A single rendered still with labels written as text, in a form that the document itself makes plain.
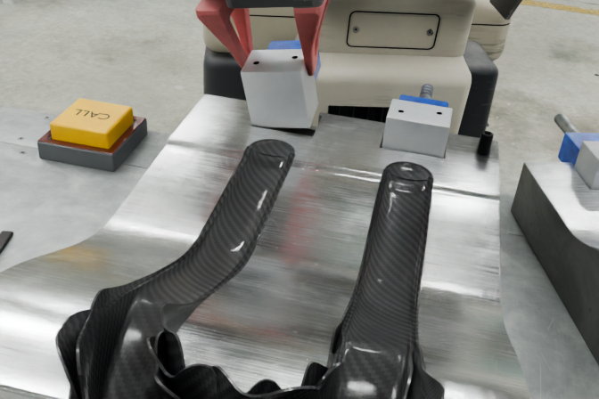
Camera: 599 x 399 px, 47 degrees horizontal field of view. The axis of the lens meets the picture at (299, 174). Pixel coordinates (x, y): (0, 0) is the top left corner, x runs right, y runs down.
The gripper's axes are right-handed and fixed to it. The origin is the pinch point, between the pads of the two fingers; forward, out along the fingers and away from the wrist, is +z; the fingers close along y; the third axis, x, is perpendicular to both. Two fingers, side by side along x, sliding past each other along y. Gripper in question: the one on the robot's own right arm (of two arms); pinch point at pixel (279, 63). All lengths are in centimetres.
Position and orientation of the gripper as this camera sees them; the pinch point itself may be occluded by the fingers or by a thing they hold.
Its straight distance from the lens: 57.4
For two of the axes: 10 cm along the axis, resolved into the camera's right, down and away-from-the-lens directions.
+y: 9.7, 0.4, -2.5
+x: 2.1, -6.4, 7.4
